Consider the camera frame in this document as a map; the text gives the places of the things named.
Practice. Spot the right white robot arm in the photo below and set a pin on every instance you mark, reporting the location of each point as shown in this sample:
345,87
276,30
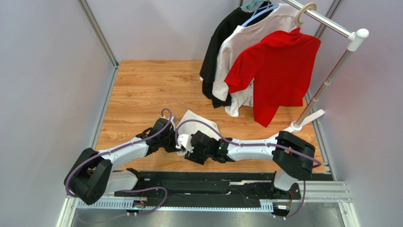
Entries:
293,155

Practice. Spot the white flower print t-shirt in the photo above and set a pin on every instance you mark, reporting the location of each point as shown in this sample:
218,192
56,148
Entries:
281,18

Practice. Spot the red t-shirt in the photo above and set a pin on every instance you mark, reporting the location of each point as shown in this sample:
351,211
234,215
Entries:
280,67

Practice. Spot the blue hanger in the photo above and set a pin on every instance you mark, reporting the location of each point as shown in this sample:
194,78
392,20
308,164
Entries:
260,11

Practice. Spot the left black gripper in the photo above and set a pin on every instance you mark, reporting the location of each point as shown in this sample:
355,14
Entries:
172,149

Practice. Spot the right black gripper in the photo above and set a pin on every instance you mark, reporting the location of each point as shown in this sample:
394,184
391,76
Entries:
198,146

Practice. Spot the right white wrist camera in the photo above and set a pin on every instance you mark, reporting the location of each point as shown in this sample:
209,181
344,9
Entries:
184,143

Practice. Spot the teal hanger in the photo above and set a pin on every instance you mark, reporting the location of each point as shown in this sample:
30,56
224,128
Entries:
250,6

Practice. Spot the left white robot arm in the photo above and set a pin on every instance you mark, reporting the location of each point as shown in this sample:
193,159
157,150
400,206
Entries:
96,173

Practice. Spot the white cloth napkin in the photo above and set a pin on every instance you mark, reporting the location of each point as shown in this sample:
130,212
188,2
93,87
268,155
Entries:
192,127

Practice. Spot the wooden hanger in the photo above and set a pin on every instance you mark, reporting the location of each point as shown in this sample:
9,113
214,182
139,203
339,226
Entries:
306,7

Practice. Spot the black t-shirt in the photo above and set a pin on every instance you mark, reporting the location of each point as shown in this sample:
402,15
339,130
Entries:
207,73

